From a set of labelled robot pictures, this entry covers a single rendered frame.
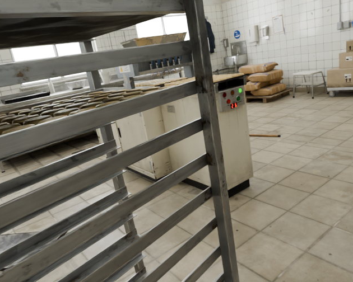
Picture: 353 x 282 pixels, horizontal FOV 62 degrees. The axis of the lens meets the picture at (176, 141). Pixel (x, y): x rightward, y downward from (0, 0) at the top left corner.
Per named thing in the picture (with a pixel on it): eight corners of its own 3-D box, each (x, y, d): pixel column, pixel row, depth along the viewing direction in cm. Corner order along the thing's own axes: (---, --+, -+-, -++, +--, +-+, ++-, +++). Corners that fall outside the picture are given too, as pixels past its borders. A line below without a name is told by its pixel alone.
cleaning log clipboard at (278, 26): (285, 34, 587) (283, 13, 576) (284, 34, 586) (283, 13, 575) (273, 36, 609) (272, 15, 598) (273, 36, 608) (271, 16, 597)
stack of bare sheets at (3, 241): (67, 231, 222) (66, 228, 222) (37, 268, 185) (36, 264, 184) (-2, 236, 232) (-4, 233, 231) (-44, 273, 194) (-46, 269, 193)
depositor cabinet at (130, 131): (103, 161, 372) (87, 96, 349) (151, 145, 410) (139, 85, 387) (157, 188, 270) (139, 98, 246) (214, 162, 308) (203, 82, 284)
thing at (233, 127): (173, 180, 280) (156, 87, 255) (200, 168, 298) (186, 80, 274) (226, 202, 224) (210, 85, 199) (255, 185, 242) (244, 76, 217)
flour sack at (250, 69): (236, 75, 608) (236, 67, 604) (248, 71, 635) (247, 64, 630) (268, 72, 556) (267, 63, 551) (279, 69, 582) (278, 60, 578)
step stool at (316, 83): (329, 93, 538) (328, 68, 525) (312, 98, 519) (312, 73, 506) (307, 93, 576) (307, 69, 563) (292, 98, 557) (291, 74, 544)
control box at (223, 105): (218, 111, 208) (216, 92, 204) (241, 104, 221) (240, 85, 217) (222, 112, 205) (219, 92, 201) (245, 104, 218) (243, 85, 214)
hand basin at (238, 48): (261, 75, 660) (258, 24, 630) (251, 78, 639) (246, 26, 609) (229, 77, 739) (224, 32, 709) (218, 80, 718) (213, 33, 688)
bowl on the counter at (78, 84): (70, 90, 460) (68, 83, 456) (64, 90, 486) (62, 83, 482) (90, 87, 478) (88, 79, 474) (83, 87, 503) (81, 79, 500)
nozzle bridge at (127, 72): (121, 97, 273) (114, 60, 263) (182, 83, 311) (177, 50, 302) (139, 98, 246) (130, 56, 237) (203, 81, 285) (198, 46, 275)
